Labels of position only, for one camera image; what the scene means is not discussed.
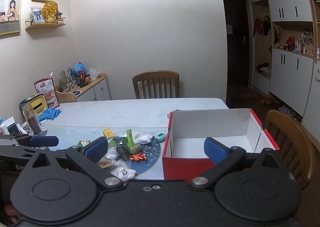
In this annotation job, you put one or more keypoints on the glass vase with plant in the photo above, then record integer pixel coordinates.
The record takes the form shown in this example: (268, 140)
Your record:
(62, 82)

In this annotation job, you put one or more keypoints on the dark condiment bottle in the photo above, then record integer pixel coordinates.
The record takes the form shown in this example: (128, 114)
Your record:
(81, 79)

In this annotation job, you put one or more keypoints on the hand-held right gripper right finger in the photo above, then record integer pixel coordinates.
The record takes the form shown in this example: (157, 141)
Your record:
(215, 151)

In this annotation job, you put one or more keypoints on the small photo frame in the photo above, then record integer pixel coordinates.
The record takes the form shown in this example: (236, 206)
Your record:
(37, 14)

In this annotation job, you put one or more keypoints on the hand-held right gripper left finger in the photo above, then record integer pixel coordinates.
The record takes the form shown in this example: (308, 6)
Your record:
(96, 147)

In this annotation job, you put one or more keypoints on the gold tree ornament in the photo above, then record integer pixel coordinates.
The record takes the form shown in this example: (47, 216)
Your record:
(50, 10)

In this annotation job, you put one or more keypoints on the black box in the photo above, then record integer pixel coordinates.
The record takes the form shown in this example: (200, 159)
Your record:
(12, 127)

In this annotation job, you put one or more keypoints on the red round ornament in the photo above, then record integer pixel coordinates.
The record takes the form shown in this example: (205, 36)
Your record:
(290, 41)

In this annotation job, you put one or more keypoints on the person's left hand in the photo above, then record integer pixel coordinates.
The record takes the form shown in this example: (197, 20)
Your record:
(10, 210)

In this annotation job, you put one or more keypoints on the wall poster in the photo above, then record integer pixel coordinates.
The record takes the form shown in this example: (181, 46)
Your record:
(10, 5)

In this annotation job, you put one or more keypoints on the small yellow box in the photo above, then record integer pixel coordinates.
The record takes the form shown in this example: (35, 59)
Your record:
(108, 133)

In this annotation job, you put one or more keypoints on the green and white plush toy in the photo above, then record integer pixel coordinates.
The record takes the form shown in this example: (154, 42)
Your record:
(83, 143)

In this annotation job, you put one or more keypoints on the small teal toy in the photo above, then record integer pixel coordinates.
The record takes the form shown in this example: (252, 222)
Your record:
(160, 137)

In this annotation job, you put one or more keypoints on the white shoe bench cabinet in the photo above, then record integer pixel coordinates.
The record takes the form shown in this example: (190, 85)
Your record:
(262, 83)

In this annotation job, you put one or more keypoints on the gold snack packet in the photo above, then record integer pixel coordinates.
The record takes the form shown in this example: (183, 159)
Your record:
(106, 163)

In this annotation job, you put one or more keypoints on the red snack bag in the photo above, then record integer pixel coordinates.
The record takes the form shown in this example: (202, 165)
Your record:
(46, 89)

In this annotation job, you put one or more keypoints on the wooden organizer box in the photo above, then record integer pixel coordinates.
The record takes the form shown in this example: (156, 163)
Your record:
(308, 51)

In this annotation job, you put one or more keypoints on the white beaded plastic packet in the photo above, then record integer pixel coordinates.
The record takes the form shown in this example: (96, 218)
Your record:
(145, 138)

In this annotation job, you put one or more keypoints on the blue cloth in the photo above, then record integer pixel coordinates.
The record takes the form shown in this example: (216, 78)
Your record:
(48, 114)

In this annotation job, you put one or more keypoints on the black hanging bag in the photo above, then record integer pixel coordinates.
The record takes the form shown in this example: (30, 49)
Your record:
(267, 26)

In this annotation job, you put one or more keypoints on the red white cardboard box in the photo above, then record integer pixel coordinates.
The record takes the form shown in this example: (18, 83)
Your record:
(180, 167)

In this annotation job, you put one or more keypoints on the glass bottle with dark liquid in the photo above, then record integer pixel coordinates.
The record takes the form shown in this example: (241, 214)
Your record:
(32, 122)

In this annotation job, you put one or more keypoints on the red hanging cloth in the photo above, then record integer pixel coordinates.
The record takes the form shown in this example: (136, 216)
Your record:
(258, 26)

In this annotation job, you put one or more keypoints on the crumpled clear plastic bag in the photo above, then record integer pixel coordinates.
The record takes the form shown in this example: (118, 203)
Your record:
(268, 72)

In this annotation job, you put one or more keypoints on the grey plastic container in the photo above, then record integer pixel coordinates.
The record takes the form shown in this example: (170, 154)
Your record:
(23, 107)

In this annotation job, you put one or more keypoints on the dark entrance door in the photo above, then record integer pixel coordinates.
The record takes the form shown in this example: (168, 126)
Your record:
(236, 42)

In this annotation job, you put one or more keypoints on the orange red toy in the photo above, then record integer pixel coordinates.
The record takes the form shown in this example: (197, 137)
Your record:
(137, 158)

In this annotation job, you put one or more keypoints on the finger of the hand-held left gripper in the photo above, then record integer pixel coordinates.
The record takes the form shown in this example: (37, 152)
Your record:
(43, 141)
(15, 149)

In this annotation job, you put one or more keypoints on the wooden wall shelf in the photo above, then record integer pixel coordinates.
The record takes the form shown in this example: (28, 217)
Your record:
(45, 26)

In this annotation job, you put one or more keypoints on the yellow slipper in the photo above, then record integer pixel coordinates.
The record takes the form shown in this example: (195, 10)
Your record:
(270, 101)
(263, 101)

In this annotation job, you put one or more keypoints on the miniature house model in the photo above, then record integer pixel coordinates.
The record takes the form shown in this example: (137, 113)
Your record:
(60, 17)

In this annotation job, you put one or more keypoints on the row of light sneakers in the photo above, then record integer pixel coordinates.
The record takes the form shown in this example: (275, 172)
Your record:
(290, 113)

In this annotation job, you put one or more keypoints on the wooden dining chair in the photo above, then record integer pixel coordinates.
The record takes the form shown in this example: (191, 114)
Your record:
(156, 75)
(292, 127)

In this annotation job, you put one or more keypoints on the white lower cabinet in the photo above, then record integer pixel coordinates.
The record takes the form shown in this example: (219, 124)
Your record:
(290, 79)

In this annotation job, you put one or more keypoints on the white wooden sideboard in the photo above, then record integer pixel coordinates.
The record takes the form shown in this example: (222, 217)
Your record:
(100, 91)

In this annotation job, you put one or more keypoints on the green tube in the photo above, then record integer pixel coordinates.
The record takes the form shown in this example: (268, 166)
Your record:
(130, 138)

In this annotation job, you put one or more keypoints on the blue globe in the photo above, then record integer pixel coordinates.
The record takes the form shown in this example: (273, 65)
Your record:
(80, 68)

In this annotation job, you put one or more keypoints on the photo card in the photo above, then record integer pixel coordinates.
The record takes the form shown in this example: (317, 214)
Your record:
(308, 32)

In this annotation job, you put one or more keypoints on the yellow tissue box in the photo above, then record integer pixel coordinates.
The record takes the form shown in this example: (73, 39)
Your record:
(38, 103)

